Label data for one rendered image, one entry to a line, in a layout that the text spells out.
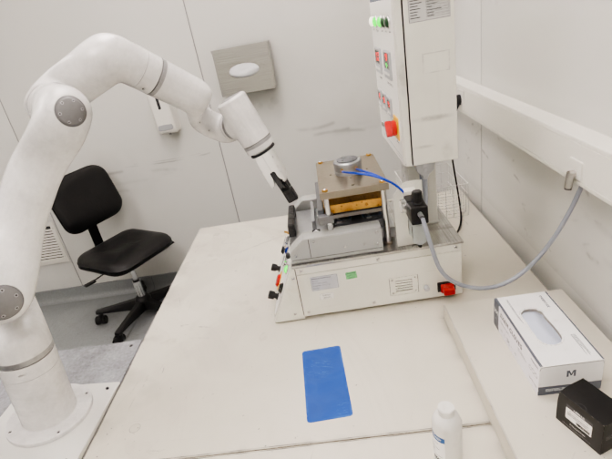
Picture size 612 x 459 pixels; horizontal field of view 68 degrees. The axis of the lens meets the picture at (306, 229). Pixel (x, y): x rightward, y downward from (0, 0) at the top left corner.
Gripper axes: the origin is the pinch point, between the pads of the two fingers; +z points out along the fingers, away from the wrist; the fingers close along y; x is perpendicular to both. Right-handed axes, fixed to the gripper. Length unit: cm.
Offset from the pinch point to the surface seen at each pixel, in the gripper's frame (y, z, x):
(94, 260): -101, 11, -138
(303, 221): -1.4, 10.0, -1.3
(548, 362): 57, 35, 37
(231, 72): -133, -33, -20
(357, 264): 17.5, 20.7, 9.2
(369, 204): 10.6, 9.6, 19.2
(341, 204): 10.7, 5.9, 12.9
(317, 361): 35.4, 30.2, -9.2
